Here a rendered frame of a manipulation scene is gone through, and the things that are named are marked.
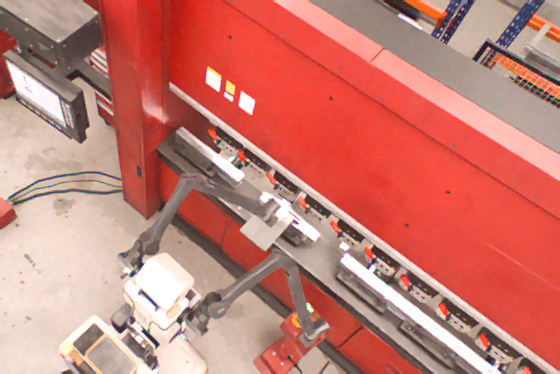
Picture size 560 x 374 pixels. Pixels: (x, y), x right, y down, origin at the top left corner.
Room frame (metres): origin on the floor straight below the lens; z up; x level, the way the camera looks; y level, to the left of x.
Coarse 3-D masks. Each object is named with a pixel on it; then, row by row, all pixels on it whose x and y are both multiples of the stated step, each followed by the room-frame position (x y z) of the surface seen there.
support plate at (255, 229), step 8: (256, 216) 1.37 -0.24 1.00; (288, 216) 1.41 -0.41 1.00; (248, 224) 1.31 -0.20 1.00; (256, 224) 1.32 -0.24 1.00; (264, 224) 1.33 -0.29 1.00; (280, 224) 1.35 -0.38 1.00; (288, 224) 1.36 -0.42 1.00; (248, 232) 1.27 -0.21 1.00; (256, 232) 1.28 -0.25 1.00; (264, 232) 1.28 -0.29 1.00; (272, 232) 1.29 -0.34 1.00; (280, 232) 1.30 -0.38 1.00; (256, 240) 1.23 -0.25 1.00; (264, 240) 1.24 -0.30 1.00; (272, 240) 1.25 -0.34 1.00; (264, 248) 1.19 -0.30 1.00
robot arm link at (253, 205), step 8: (216, 184) 1.28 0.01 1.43; (208, 192) 1.21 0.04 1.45; (216, 192) 1.25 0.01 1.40; (224, 192) 1.26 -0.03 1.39; (232, 192) 1.28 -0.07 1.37; (232, 200) 1.26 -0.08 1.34; (240, 200) 1.27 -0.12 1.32; (248, 200) 1.29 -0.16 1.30; (256, 200) 1.34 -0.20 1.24; (248, 208) 1.27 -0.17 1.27; (256, 208) 1.28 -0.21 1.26; (264, 208) 1.30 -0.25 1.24
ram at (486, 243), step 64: (192, 0) 1.80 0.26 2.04; (192, 64) 1.79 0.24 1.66; (256, 64) 1.61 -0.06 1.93; (320, 64) 1.47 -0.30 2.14; (256, 128) 1.57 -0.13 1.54; (320, 128) 1.41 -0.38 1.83; (384, 128) 1.29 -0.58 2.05; (320, 192) 1.35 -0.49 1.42; (384, 192) 1.22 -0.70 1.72; (448, 192) 1.12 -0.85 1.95; (512, 192) 1.05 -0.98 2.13; (448, 256) 1.03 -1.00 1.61; (512, 256) 0.96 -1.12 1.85; (512, 320) 0.86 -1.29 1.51
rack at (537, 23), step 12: (540, 0) 2.97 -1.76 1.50; (528, 12) 2.98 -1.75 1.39; (516, 24) 2.57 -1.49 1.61; (528, 24) 2.92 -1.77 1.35; (540, 24) 2.91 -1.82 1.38; (552, 24) 2.89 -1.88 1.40; (504, 36) 2.57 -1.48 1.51; (516, 36) 2.94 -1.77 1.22; (540, 36) 2.76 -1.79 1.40; (552, 36) 2.84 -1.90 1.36; (516, 72) 2.48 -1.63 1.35; (540, 84) 2.40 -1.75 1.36; (552, 84) 2.37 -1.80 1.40
